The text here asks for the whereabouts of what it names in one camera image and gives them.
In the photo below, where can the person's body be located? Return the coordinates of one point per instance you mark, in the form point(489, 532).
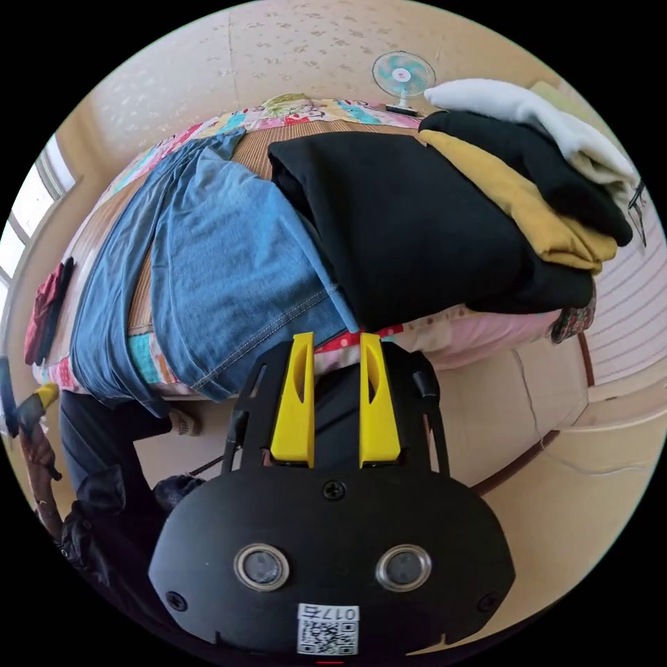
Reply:
point(104, 448)

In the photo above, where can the blue jeans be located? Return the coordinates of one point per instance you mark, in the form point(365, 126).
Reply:
point(229, 260)

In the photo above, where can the window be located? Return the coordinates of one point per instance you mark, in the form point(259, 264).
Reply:
point(31, 208)

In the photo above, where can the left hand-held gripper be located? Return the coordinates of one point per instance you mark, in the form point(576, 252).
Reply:
point(21, 414)

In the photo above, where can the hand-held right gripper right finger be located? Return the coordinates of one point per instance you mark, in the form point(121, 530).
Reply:
point(379, 411)

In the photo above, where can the red and black clothes pile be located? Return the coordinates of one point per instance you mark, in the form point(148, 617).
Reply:
point(44, 307)

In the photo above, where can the person's left hand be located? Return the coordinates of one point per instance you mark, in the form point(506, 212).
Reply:
point(40, 464)

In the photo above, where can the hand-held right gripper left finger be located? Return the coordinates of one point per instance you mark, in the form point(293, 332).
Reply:
point(294, 411)

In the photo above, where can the bed with woven mat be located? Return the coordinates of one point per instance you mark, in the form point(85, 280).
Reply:
point(258, 148)

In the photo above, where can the white and teal fan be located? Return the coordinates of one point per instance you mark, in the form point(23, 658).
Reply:
point(402, 75)

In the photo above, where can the pile of clothes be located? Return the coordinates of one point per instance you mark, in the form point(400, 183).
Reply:
point(417, 224)

